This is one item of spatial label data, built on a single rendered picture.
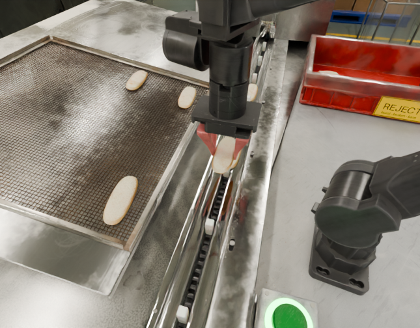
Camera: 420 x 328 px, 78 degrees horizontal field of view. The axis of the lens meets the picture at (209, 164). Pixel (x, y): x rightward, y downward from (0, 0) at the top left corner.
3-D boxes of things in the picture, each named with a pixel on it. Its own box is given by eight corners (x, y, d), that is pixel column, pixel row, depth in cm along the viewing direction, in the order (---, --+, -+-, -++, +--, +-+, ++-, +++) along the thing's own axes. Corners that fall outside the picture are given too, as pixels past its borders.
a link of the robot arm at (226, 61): (239, 43, 29) (262, 29, 33) (192, 30, 32) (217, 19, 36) (235, 97, 34) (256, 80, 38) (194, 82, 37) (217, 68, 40)
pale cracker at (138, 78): (137, 92, 64) (137, 88, 63) (122, 88, 64) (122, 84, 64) (150, 73, 71) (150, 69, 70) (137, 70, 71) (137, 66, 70)
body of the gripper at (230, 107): (202, 103, 45) (200, 62, 40) (260, 112, 43) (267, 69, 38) (190, 125, 40) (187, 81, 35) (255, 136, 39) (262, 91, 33)
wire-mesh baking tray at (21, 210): (131, 253, 38) (130, 248, 37) (-166, 151, 41) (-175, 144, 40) (214, 88, 72) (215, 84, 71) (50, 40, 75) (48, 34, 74)
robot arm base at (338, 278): (364, 297, 40) (364, 233, 47) (391, 276, 34) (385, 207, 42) (307, 276, 42) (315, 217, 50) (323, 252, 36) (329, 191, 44)
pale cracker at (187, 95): (190, 110, 63) (190, 107, 62) (174, 107, 63) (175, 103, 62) (198, 90, 70) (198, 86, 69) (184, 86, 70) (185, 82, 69)
